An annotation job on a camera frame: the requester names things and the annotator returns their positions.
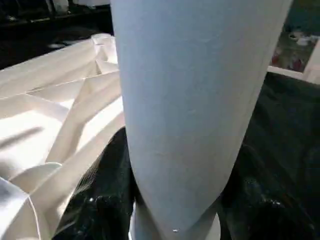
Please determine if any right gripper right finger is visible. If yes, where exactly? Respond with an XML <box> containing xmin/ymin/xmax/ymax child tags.
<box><xmin>216</xmin><ymin>142</ymin><xmax>320</xmax><ymax>240</ymax></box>

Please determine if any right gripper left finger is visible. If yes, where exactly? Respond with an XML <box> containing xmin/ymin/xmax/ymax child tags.
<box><xmin>52</xmin><ymin>126</ymin><xmax>137</xmax><ymax>240</ymax></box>

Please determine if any white plastic table leg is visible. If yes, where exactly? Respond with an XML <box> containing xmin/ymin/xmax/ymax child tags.
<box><xmin>109</xmin><ymin>0</ymin><xmax>295</xmax><ymax>240</ymax></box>

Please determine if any black mat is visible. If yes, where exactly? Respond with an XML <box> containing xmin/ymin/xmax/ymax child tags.
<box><xmin>0</xmin><ymin>10</ymin><xmax>320</xmax><ymax>240</ymax></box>

